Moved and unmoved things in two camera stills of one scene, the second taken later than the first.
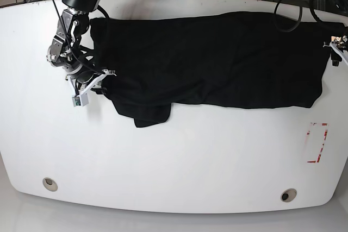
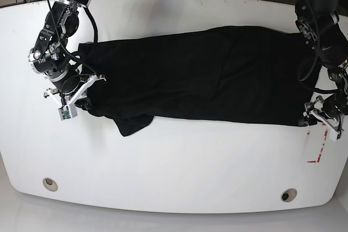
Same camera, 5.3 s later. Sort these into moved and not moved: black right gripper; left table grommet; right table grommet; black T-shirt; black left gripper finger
Moved: black left gripper finger; black right gripper; black T-shirt
Not moved: right table grommet; left table grommet
